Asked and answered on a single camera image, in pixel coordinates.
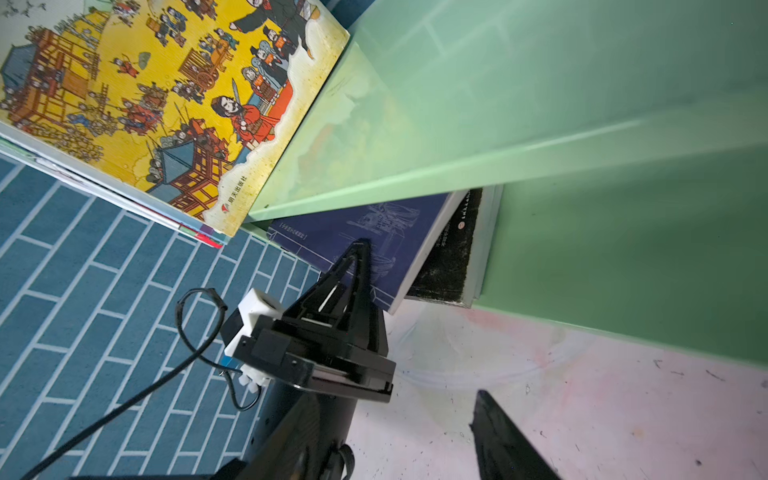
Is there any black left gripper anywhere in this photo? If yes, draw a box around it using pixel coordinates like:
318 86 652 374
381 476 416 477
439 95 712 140
235 239 395 403

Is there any green metal bookshelf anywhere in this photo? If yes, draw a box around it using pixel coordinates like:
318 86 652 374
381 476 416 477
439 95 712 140
250 1 767 366

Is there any black slipcase box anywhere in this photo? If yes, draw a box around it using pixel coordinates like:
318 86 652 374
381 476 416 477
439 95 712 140
406 185 504 308

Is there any yellow history book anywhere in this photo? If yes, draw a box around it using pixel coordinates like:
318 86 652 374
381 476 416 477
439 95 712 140
1 1 350 239

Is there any white red-lettered magazine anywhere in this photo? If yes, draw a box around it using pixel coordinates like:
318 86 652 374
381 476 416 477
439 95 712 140
1 138 229 249

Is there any dark blue book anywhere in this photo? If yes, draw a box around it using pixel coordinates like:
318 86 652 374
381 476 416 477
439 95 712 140
263 190 469 316

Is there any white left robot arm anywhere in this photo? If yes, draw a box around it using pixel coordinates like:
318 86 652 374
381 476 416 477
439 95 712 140
211 239 395 479

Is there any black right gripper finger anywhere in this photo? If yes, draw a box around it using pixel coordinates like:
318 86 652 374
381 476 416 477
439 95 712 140
470 390 560 480

